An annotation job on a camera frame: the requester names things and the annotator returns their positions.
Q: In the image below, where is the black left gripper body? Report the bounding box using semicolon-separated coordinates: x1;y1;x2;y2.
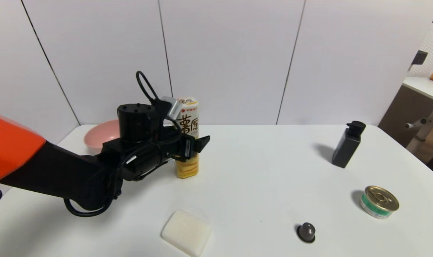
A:
159;133;198;162

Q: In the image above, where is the black camera cable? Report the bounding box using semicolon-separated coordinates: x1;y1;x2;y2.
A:
136;71;161;105

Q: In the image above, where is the yellow potato chip box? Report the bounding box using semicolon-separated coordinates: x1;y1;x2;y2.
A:
175;96;200;179

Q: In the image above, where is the pink bowl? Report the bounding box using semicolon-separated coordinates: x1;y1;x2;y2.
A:
83;119;121;151

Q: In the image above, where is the white side table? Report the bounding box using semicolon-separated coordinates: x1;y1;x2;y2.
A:
402;76;433;154

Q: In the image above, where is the dark coffee capsule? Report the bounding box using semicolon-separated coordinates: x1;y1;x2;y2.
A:
297;222;316;244

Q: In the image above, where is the brown cabinet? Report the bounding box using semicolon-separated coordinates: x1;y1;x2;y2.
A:
378;85;433;147

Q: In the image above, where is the small black box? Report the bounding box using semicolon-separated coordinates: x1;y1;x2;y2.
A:
412;51;428;66

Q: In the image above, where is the white soap bar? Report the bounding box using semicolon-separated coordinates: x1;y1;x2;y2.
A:
161;209;212;257

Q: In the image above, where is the green tin can gold lid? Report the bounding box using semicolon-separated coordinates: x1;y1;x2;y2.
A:
360;185;399;219

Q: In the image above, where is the black pump bottle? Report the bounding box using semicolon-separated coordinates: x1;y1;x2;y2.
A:
332;121;366;168

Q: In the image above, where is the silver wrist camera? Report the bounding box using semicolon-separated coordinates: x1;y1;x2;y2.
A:
161;96;183;120

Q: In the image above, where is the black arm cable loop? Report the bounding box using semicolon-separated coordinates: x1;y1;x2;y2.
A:
63;168;122;217

